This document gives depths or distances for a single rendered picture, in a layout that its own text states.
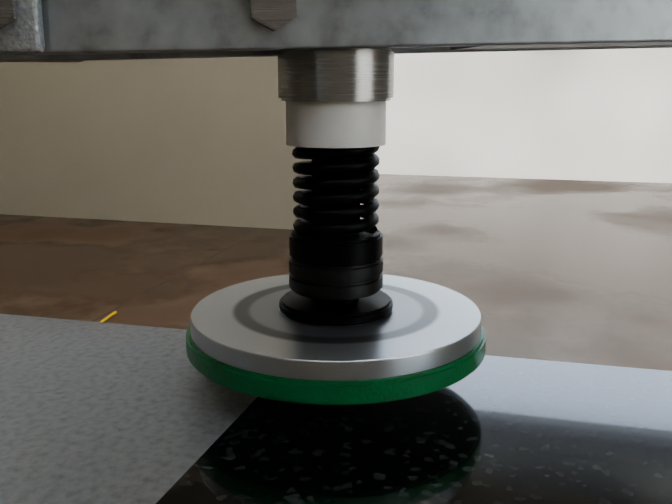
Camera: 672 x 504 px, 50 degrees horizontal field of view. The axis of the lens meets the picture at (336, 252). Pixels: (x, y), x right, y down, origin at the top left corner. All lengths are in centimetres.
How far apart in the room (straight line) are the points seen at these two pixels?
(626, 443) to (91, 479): 32
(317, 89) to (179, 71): 529
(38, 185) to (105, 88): 105
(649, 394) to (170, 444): 34
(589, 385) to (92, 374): 38
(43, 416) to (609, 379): 41
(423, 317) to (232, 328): 13
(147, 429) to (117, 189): 563
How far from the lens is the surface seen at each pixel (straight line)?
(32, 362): 64
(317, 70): 47
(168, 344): 64
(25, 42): 43
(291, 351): 45
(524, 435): 49
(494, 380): 57
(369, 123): 49
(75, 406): 55
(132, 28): 44
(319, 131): 48
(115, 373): 59
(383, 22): 46
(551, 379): 58
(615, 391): 57
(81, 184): 627
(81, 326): 71
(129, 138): 599
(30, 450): 50
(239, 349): 46
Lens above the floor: 108
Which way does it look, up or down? 13 degrees down
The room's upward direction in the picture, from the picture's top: straight up
